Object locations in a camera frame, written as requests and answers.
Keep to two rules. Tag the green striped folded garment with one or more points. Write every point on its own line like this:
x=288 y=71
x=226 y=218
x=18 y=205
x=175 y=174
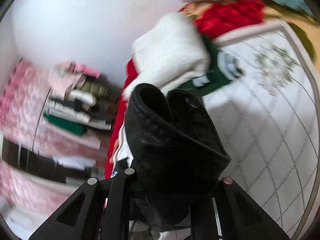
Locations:
x=217 y=72

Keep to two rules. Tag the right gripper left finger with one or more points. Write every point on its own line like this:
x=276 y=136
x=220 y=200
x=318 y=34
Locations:
x=96 y=204

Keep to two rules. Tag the white puffer jacket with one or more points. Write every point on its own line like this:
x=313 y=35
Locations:
x=84 y=97

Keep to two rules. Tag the white fluffy folded garment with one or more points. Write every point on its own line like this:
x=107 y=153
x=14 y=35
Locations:
x=170 y=54

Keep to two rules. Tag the green hanging garment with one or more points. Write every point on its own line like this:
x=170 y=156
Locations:
x=69 y=126

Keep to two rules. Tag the olive puffer jacket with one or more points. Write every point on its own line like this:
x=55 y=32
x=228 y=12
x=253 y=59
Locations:
x=94 y=88

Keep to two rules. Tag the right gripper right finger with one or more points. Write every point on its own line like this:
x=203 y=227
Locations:
x=226 y=211

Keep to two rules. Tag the pink floral curtain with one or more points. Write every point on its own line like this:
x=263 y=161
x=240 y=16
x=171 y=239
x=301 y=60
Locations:
x=43 y=180

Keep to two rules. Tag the black leather jacket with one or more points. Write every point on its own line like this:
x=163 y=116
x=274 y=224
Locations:
x=176 y=149

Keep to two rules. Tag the red floral blanket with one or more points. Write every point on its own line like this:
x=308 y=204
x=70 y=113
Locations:
x=215 y=18

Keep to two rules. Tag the black hanging coat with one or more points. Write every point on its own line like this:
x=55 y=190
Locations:
x=79 y=110

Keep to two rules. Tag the metal clothes rack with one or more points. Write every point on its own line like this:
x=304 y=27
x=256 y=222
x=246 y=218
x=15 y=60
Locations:
x=39 y=118

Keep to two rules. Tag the white quilted floral mat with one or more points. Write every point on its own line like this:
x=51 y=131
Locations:
x=267 y=117

